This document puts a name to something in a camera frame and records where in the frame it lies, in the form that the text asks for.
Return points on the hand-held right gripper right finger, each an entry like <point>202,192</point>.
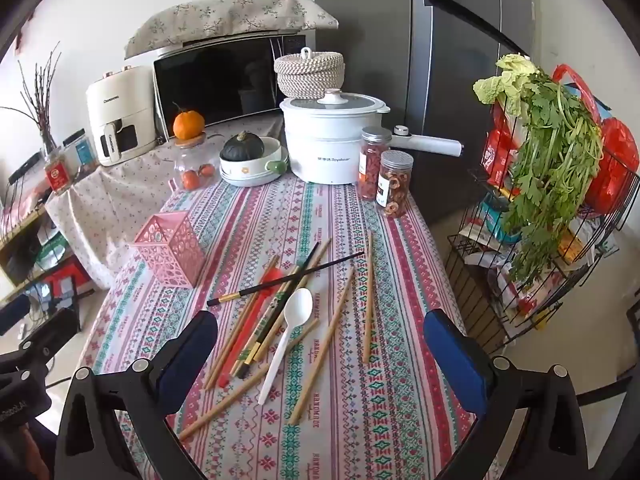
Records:
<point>455,360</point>

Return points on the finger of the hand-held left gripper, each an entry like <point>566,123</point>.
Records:
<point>50,332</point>

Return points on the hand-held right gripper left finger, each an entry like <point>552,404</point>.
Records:
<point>185,360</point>

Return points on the printed bamboo chopstick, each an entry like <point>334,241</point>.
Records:
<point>251,355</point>
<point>260,341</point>

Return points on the pink perforated utensil holder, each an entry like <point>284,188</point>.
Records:
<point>172,252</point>

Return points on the red plastic spoon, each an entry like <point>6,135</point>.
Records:
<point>272,276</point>

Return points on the white plastic spoon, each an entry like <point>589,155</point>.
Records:
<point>298,307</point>

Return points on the black chopstick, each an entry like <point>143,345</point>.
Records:
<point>285,280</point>

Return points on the pile of wooden chopsticks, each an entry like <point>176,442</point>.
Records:
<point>319,350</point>

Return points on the red box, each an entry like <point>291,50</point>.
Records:
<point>62,275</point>

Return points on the wooden shelf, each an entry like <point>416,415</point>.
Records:
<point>20,225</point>

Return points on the striped patterned tablecloth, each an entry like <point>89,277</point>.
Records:
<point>350,435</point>

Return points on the small cherry print cloth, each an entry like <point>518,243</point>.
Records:
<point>100,210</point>

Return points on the teal snack packet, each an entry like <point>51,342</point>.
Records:
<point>497,220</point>

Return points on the red label jar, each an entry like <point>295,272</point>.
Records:
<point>59,175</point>

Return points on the black power strip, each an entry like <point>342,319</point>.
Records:
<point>25,167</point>

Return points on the small tangerine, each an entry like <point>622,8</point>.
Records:
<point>205,170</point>
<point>190,180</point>

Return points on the jar of dried fruit rings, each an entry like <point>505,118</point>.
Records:
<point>395,190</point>

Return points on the clear container with blue label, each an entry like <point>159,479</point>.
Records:
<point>82,152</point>

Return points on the stack of white bowls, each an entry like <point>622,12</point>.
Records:
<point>245,172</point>

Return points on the clear glass jar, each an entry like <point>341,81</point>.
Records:
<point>192,160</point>

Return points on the jar of red dried fruit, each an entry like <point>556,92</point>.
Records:
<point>369,170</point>

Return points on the red snack packets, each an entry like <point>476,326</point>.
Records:
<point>497,150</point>

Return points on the wooden jar lid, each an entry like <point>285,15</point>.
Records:
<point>190,141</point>

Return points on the dark green squash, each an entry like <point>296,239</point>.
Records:
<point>242,147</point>

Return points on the leafy green celery bunch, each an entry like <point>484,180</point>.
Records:
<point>550,160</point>

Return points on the dry twig bundle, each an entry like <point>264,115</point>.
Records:
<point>42,110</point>

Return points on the large orange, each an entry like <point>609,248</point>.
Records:
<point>189,124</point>

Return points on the white toaster oven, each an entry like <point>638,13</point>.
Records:
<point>125,105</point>

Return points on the white electric cooking pot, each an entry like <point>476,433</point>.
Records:
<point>320,150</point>

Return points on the red plastic bag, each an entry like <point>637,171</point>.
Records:
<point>617,160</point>

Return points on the dark grey refrigerator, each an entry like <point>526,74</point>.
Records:
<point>450,85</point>

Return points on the black microwave oven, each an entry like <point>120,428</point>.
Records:
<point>215,85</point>

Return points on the napa cabbage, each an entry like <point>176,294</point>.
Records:
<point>500,85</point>

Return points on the grey floral cover cloth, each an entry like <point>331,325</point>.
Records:
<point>225,15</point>

